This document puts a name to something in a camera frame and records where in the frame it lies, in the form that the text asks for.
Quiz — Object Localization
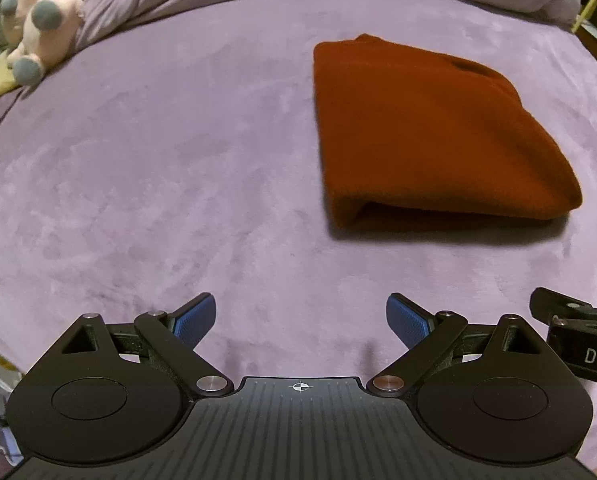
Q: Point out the red knit cardigan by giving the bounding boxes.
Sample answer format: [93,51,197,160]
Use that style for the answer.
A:
[313,33,583,231]

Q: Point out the purple bed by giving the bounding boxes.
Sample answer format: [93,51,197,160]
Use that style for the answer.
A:
[0,0,597,480]

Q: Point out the pink plush toy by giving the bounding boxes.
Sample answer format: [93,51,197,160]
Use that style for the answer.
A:
[0,0,86,86]

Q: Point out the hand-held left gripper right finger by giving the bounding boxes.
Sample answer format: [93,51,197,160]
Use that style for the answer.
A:
[373,293,544,398]

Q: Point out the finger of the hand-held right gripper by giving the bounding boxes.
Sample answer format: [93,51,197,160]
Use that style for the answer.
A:
[529,287,597,322]

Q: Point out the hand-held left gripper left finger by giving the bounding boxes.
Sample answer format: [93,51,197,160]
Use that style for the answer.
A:
[61,292,232,398]

